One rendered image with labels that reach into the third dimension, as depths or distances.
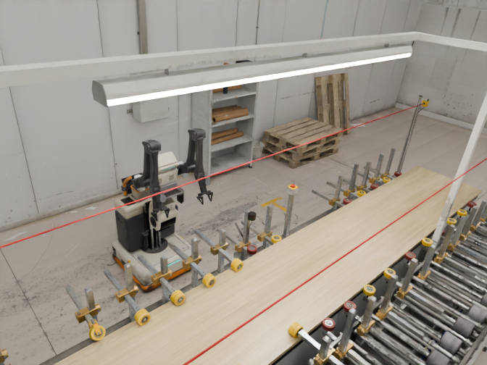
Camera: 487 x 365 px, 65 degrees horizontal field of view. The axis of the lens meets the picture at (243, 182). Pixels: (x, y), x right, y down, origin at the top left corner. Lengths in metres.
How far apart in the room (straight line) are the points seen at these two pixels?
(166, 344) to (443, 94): 8.93
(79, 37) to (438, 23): 7.82
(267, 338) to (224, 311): 0.33
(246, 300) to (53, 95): 3.17
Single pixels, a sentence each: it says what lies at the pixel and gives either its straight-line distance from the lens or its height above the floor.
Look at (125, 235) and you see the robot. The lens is 3.86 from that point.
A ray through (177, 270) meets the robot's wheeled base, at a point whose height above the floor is 0.12.
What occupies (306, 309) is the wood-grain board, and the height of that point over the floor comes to 0.90.
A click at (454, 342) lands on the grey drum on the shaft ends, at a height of 0.85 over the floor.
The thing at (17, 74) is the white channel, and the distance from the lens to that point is 1.45.
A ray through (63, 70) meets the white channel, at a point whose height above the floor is 2.44.
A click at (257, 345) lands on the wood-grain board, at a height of 0.90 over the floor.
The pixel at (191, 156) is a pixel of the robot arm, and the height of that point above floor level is 1.36.
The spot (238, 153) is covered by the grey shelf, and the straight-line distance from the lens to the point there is 6.38.
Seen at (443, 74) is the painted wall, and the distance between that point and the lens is 10.20.
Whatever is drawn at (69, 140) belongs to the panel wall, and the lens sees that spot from 4.94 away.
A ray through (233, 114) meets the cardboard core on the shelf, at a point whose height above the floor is 0.97.
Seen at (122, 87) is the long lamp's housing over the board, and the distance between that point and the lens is 1.56.
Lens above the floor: 2.78
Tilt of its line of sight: 29 degrees down
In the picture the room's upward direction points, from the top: 4 degrees clockwise
